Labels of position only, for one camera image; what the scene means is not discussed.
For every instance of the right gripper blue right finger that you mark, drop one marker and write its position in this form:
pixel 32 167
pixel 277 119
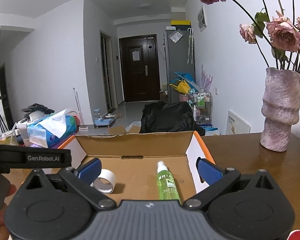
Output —
pixel 208 171

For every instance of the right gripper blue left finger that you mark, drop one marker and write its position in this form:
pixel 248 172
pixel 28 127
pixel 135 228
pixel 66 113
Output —
pixel 89 171

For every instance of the white tape roll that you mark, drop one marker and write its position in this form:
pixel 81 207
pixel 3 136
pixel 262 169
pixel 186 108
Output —
pixel 105 182

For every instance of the green spray bottle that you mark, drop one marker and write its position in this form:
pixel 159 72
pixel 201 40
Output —
pixel 167 188

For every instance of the glass cup with straw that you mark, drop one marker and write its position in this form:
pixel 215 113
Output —
pixel 9 138

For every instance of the clear food container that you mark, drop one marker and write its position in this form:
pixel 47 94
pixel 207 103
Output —
pixel 22 134

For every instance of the orange cardboard box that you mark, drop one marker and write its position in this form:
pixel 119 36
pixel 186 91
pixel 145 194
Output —
pixel 133 160

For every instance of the blue tissue pack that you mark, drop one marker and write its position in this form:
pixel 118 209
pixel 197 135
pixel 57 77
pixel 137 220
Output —
pixel 51 130

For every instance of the blue pet feeder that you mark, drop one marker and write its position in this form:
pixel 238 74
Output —
pixel 102 121

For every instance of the black device stack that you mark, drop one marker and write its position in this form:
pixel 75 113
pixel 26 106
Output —
pixel 36 111

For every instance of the metal storage cart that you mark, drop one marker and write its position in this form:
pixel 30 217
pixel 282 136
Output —
pixel 201 103

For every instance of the black bag on chair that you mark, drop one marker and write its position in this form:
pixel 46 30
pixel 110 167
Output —
pixel 159 117

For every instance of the pink textured vase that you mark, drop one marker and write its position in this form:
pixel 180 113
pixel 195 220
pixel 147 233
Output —
pixel 281 106

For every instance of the red lint brush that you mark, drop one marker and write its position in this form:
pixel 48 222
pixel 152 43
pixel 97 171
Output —
pixel 294 235

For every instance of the dark brown entrance door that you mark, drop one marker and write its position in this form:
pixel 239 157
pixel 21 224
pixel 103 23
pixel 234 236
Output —
pixel 140 68

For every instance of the grey refrigerator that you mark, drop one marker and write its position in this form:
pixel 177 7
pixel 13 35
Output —
pixel 179 57

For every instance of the dried pink roses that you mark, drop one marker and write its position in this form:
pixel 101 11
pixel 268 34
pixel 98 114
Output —
pixel 280 32

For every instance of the white board against wall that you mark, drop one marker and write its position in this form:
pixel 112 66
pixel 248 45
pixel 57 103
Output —
pixel 235 125

